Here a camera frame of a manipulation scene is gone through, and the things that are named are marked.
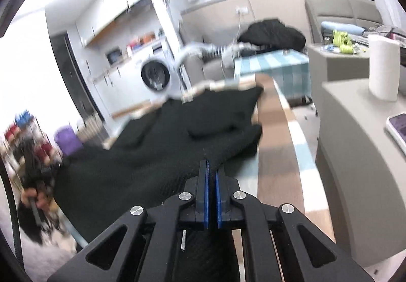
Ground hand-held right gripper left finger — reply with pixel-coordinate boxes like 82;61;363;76
47;158;210;282

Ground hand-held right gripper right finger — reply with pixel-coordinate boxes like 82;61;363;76
215;168;373;282

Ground black knit garment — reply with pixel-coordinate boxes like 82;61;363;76
52;84;264;282

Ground person's left hand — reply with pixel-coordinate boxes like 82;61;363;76
19;188;53;212

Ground metal shelf rack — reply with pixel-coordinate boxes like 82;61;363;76
0;112;61;175

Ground purple bin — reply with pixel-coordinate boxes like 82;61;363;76
54;125;83;155

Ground white ribbed basket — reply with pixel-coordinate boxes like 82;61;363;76
78;112;104;143

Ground brown blue checkered blanket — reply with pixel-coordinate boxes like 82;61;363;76
63;74;337;282

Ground black door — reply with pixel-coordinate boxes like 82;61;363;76
49;31;105;125

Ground white base cabinets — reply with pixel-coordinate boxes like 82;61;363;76
90;56;149;117

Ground grey sofa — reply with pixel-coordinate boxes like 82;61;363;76
184;56;237;87

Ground white washing machine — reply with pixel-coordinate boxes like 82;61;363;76
135;41;184;101

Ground teal checkered cloth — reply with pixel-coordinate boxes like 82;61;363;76
234;50;311;100

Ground black pot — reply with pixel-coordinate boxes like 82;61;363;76
105;47;123;64

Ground large grey cabinet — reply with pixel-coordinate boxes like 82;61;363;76
315;79;406;268

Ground power strip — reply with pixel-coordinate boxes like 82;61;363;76
203;45;229;57

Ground white cloth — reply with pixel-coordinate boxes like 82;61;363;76
173;42;223;67

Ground white upper cabinets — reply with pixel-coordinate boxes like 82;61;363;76
74;0;159;46

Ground black clothing pile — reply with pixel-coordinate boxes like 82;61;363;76
238;18;307;51

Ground small grey cabinet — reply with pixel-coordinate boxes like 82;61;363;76
308;44;371;82

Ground smartphone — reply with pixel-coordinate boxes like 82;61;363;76
385;113;406;147

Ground yellow-green item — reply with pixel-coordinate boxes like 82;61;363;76
331;30;354;54

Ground white paper towel roll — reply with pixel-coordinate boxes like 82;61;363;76
368;34;401;101

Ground folded blue towel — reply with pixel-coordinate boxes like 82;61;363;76
320;21;365;35

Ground beige upholstered headboard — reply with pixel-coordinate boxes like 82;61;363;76
304;0;383;44

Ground black cable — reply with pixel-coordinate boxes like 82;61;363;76
0;160;24;273

